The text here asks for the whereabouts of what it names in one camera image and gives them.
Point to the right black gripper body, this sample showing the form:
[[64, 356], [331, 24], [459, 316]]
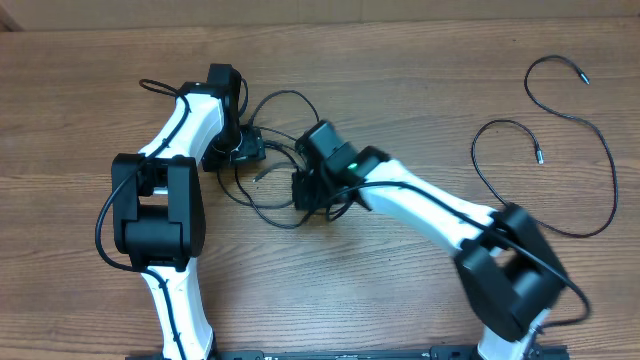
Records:
[[314, 191]]

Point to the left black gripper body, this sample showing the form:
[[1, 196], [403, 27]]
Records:
[[234, 143]]

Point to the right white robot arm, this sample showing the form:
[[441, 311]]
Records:
[[511, 276]]

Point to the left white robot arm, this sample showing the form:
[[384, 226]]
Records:
[[157, 206]]

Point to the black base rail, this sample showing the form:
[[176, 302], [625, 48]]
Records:
[[443, 352]]

